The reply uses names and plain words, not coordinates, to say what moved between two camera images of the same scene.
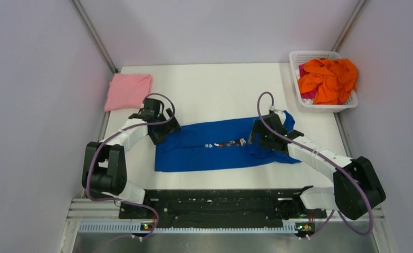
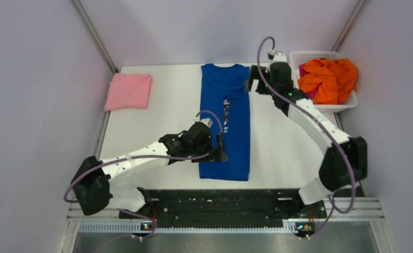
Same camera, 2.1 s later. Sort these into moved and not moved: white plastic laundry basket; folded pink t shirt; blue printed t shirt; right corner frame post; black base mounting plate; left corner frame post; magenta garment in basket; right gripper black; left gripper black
Moved: blue printed t shirt; left gripper black; right gripper black
Not moved: right corner frame post; left corner frame post; white plastic laundry basket; folded pink t shirt; magenta garment in basket; black base mounting plate
